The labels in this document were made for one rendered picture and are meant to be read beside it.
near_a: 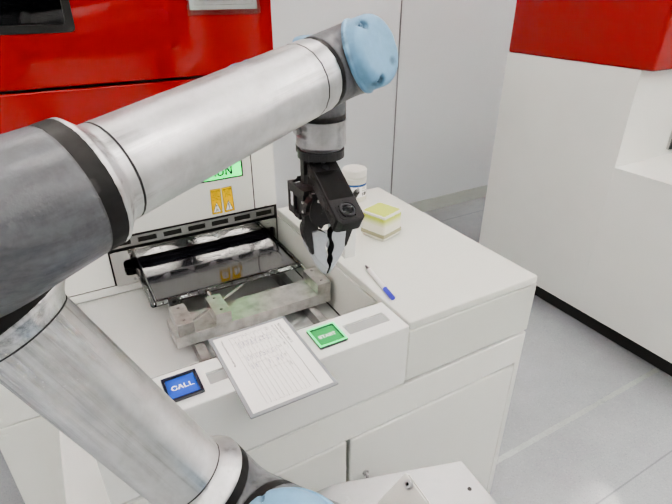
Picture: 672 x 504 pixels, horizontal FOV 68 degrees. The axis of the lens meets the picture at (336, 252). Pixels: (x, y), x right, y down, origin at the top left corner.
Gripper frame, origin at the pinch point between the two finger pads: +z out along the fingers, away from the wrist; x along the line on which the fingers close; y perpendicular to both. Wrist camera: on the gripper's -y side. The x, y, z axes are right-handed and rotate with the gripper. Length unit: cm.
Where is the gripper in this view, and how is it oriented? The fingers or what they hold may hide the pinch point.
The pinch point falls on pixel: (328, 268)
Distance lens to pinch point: 82.8
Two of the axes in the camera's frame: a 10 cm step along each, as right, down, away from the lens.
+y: -4.9, -4.1, 7.7
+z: 0.0, 8.8, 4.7
